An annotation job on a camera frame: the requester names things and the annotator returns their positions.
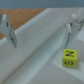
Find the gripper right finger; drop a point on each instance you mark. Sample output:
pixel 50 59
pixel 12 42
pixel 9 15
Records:
pixel 70 29

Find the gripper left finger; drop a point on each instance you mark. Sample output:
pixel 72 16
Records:
pixel 9 30

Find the yellow block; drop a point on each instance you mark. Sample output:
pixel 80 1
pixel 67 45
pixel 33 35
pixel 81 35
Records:
pixel 69 58

